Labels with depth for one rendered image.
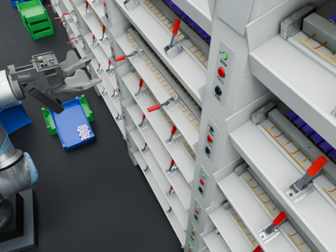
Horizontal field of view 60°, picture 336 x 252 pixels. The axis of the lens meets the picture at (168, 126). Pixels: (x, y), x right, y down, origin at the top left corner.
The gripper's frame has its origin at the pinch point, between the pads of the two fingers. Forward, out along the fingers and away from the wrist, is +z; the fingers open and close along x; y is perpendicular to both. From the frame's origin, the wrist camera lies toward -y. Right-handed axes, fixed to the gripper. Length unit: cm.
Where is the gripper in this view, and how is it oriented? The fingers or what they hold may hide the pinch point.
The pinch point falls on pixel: (93, 72)
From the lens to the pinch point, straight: 84.8
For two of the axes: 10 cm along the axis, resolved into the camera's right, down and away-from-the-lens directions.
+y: 0.3, -6.7, -7.5
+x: -4.6, -6.7, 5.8
